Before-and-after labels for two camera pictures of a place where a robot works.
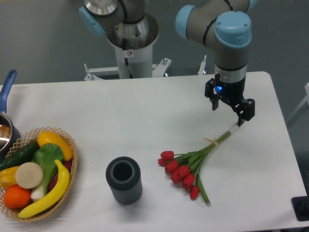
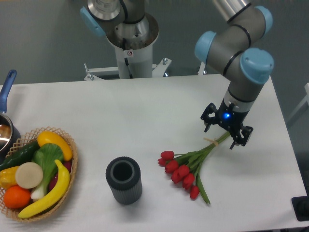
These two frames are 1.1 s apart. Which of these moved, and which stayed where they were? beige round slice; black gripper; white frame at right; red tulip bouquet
Moved: black gripper
Stayed: white frame at right; beige round slice; red tulip bouquet
